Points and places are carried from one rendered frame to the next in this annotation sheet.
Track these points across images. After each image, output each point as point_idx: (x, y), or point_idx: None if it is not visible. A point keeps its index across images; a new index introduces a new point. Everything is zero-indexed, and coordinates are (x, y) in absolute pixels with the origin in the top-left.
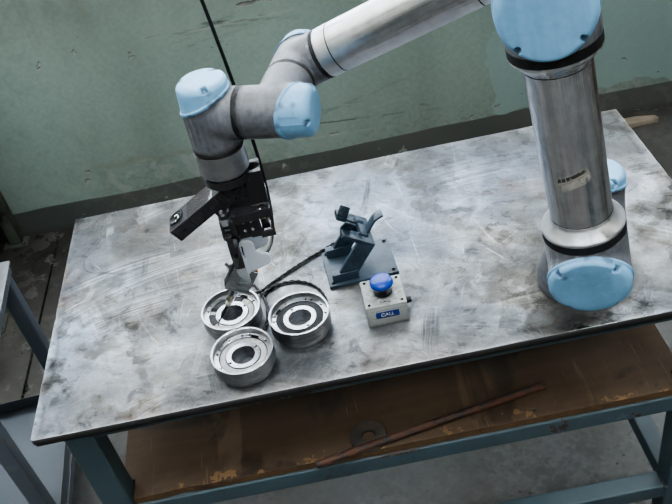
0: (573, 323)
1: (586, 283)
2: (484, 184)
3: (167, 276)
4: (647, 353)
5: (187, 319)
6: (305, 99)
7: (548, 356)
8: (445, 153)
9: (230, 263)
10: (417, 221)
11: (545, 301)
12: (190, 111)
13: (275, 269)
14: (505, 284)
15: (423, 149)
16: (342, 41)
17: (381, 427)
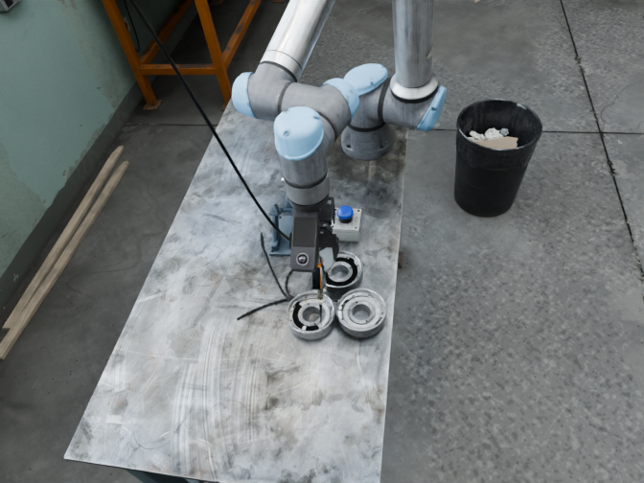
0: (401, 155)
1: (439, 106)
2: (258, 159)
3: (221, 368)
4: None
5: (287, 356)
6: (350, 83)
7: None
8: (209, 169)
9: (238, 316)
10: (269, 197)
11: (378, 161)
12: (316, 143)
13: (265, 286)
14: (356, 172)
15: (195, 178)
16: (302, 50)
17: None
